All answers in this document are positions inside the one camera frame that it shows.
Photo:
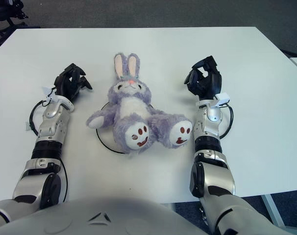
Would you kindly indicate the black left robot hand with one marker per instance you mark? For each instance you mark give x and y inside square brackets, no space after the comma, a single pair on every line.
[66,84]

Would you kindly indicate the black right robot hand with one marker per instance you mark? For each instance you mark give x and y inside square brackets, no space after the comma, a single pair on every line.
[212,83]

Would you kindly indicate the purple plush bunny doll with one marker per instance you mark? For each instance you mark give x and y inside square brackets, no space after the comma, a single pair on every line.
[133,107]

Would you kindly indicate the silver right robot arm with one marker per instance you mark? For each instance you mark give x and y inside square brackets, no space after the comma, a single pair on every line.
[209,137]

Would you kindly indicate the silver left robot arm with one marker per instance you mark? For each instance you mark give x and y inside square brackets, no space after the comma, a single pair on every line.
[50,127]

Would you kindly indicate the white plate black rim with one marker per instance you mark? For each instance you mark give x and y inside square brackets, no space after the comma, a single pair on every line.
[105,136]

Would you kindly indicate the black office chair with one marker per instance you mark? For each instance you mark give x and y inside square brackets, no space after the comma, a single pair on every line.
[1,12]

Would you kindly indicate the grey robot torso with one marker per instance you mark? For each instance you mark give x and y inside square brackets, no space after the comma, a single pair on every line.
[102,213]

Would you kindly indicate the grey metal table leg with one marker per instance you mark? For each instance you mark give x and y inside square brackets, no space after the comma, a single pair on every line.
[273,210]

